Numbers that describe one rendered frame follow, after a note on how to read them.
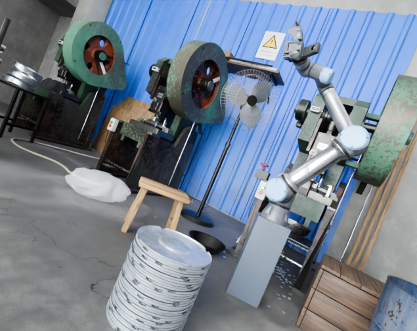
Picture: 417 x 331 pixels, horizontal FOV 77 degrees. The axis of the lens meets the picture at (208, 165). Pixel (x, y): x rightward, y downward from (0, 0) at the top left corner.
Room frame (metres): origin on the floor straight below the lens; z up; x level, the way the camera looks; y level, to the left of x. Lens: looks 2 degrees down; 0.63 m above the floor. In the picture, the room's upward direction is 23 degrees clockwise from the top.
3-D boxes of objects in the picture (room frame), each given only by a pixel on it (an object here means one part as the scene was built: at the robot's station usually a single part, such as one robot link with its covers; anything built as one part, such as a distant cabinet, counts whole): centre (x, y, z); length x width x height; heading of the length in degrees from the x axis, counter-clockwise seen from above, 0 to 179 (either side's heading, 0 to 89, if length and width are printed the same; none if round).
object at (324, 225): (2.19, -1.12, 0.45); 0.92 x 0.12 x 0.90; 153
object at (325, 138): (2.14, -0.80, 1.04); 0.17 x 0.15 x 0.30; 153
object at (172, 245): (0.95, 0.00, 0.29); 0.29 x 0.29 x 0.01
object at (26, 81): (2.88, 2.22, 0.40); 0.45 x 0.40 x 0.79; 75
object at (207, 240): (1.92, -0.21, 0.04); 0.30 x 0.30 x 0.07
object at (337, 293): (1.44, -1.00, 0.18); 0.40 x 0.38 x 0.35; 154
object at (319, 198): (2.18, -0.82, 0.68); 0.45 x 0.30 x 0.06; 63
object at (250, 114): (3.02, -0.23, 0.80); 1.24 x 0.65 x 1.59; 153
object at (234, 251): (2.43, -0.64, 0.45); 0.92 x 0.12 x 0.90; 153
